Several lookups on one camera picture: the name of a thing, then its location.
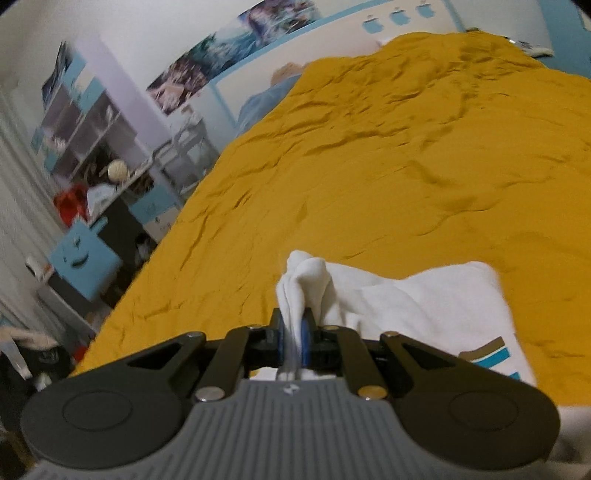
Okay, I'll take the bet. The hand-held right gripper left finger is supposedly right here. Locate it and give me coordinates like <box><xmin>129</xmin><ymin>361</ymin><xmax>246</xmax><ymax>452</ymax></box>
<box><xmin>111</xmin><ymin>308</ymin><xmax>289</xmax><ymax>400</ymax></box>

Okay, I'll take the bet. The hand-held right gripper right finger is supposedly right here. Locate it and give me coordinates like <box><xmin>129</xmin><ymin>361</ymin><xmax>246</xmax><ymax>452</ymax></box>
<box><xmin>299</xmin><ymin>310</ymin><xmax>476</xmax><ymax>400</ymax></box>

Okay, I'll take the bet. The white sweatshirt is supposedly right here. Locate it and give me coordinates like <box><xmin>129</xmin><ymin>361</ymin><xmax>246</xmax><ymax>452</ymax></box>
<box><xmin>252</xmin><ymin>250</ymin><xmax>539</xmax><ymax>387</ymax></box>

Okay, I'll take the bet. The mustard yellow quilted blanket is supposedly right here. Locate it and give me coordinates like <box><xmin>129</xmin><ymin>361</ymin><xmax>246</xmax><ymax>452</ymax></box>
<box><xmin>69</xmin><ymin>31</ymin><xmax>591</xmax><ymax>407</ymax></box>

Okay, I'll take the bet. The grey trolley cart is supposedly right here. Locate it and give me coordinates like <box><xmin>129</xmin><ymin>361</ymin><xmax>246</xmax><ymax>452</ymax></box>
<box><xmin>152</xmin><ymin>108</ymin><xmax>221</xmax><ymax>197</ymax></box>

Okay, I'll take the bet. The blue smiley face chair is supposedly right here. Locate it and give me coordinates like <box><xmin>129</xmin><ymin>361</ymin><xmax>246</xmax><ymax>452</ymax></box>
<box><xmin>48</xmin><ymin>217</ymin><xmax>123</xmax><ymax>302</ymax></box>

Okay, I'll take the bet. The white crumpled cloth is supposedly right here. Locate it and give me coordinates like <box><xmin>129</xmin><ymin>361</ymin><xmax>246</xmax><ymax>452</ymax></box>
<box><xmin>88</xmin><ymin>185</ymin><xmax>117</xmax><ymax>209</ymax></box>

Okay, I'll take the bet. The blue pillow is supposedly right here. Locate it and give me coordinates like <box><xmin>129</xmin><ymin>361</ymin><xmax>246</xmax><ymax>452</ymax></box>
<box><xmin>237</xmin><ymin>74</ymin><xmax>303</xmax><ymax>136</ymax></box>

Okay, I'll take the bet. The dark cloth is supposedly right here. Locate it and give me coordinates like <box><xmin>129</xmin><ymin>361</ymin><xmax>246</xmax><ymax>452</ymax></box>
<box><xmin>0</xmin><ymin>328</ymin><xmax>77</xmax><ymax>432</ymax></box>

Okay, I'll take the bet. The red bag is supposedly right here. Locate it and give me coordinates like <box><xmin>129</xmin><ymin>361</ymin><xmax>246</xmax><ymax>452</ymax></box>
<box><xmin>53</xmin><ymin>185</ymin><xmax>91</xmax><ymax>228</ymax></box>

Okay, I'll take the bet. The beige plush toy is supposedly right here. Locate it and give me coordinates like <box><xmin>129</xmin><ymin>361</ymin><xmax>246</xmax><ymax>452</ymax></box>
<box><xmin>270</xmin><ymin>62</ymin><xmax>308</xmax><ymax>86</ymax></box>

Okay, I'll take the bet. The white curtain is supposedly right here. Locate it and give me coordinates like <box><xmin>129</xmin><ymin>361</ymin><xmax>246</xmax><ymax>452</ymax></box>
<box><xmin>0</xmin><ymin>88</ymin><xmax>66</xmax><ymax>335</ymax></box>

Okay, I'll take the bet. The white and blue bed headboard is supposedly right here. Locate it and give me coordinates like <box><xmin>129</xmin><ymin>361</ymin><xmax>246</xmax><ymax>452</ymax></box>
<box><xmin>208</xmin><ymin>0</ymin><xmax>468</xmax><ymax>136</ymax></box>

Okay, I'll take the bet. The clutter on nightstand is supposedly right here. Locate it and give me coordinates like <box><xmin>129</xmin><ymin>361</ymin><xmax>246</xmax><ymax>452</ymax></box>
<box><xmin>508</xmin><ymin>39</ymin><xmax>553</xmax><ymax>59</ymax></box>

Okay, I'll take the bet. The anime wall poster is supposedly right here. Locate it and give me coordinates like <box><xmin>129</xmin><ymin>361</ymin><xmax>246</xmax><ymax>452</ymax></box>
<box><xmin>185</xmin><ymin>31</ymin><xmax>252</xmax><ymax>77</ymax></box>
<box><xmin>237</xmin><ymin>0</ymin><xmax>325</xmax><ymax>43</ymax></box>
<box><xmin>147</xmin><ymin>59</ymin><xmax>209</xmax><ymax>114</ymax></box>

